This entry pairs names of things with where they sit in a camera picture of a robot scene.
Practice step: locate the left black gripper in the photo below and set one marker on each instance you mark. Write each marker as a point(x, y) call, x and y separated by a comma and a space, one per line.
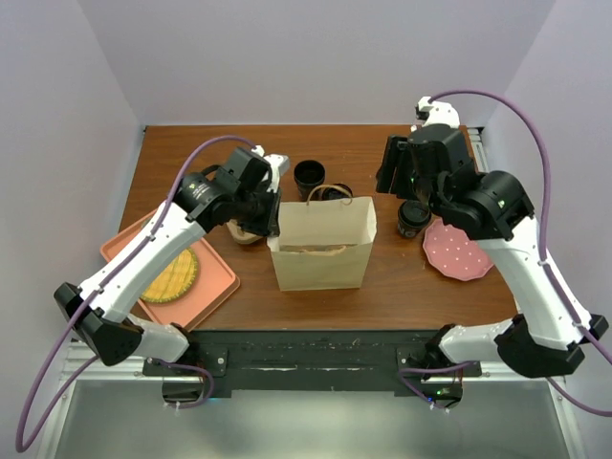
point(269, 226)

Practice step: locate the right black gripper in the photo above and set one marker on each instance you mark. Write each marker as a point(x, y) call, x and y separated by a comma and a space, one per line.
point(397, 153)

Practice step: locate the black coffee cup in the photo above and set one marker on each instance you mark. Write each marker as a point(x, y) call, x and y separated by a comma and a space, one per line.
point(409, 228)

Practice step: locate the brown paper bag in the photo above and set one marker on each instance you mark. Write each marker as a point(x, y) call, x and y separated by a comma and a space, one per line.
point(323, 245)

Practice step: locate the black coffee lid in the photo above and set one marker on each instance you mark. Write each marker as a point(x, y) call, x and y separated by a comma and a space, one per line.
point(414, 213)

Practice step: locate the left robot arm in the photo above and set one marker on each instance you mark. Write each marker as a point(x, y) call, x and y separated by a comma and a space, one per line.
point(245, 189)

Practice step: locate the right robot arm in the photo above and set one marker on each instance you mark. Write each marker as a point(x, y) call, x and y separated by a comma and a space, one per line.
point(544, 338)

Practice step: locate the stack of black cups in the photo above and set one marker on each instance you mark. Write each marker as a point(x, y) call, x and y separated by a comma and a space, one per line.
point(307, 175)

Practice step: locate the pink plastic tray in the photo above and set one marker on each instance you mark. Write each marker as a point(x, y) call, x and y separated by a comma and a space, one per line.
point(214, 283)

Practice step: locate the pink dotted plate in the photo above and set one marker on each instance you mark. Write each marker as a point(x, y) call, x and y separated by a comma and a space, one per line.
point(449, 251)

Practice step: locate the yellow woven round mat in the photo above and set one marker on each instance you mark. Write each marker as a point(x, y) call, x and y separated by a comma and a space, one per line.
point(175, 280)

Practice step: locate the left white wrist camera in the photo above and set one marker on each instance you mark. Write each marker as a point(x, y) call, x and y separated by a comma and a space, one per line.
point(279, 163)

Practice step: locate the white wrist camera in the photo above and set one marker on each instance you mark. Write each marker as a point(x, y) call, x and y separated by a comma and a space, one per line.
point(279, 163)
point(430, 112)

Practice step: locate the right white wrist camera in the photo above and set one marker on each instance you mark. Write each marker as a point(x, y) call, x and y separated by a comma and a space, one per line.
point(430, 112)

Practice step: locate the aluminium frame rail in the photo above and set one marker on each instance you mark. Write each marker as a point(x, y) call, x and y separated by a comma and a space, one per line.
point(127, 371)

